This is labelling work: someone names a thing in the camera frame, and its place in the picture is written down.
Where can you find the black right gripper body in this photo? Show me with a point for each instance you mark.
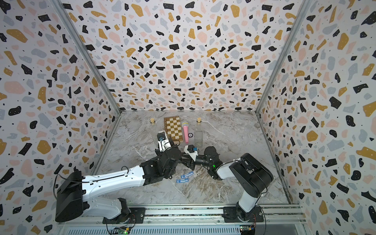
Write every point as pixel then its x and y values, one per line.
pixel 202 161

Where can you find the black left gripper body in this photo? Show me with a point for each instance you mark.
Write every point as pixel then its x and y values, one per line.
pixel 176 148

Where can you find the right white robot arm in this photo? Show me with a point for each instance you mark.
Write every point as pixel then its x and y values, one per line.
pixel 253 176

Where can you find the left metal corner post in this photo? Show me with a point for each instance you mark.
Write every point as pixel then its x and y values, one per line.
pixel 59 8

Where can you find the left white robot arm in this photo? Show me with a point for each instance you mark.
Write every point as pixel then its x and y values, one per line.
pixel 81 195

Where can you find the wooden chessboard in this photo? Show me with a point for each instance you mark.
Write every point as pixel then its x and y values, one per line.
pixel 173 128

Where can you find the glass bottle blue label back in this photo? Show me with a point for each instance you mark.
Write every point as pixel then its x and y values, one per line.
pixel 154 130

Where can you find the pink toy microphone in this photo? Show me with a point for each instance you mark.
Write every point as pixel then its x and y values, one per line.
pixel 185 127

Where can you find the metal corner post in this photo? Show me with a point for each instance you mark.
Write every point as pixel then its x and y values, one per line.
pixel 285 50
pixel 59 8

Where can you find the right metal corner post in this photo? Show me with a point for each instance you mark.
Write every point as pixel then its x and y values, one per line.
pixel 285 50

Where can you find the clear glass bottle with cork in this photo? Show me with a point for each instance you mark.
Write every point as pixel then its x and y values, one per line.
pixel 198 134

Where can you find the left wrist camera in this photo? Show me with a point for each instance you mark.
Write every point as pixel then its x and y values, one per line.
pixel 163 141

